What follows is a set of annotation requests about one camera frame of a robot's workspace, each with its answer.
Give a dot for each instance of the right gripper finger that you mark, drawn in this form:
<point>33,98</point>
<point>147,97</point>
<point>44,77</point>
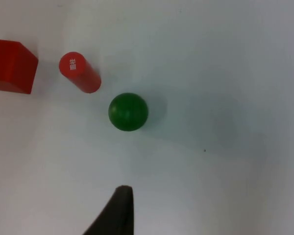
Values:
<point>119,215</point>

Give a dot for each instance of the red cylinder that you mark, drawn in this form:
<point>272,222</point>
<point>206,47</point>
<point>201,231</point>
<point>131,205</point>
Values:
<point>79,71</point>

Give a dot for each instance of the green ball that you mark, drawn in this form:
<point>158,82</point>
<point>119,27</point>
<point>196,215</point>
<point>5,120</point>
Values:
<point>128,112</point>

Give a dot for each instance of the red cube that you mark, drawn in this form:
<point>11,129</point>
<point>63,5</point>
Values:
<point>11,66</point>

